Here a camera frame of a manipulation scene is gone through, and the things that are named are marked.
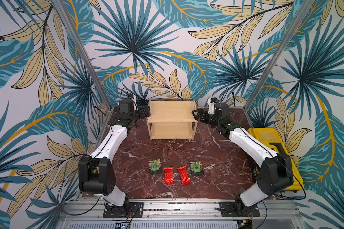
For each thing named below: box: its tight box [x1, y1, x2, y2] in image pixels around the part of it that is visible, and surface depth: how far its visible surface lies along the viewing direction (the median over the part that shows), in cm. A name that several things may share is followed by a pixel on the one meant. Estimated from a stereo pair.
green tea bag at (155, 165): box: [148, 158, 162, 172], surface depth 90 cm
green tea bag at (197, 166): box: [189, 161, 203, 173], surface depth 90 cm
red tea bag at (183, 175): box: [177, 165, 192, 186], surface depth 85 cm
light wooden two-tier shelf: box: [146, 99, 199, 141], surface depth 94 cm
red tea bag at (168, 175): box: [163, 166, 175, 185], surface depth 85 cm
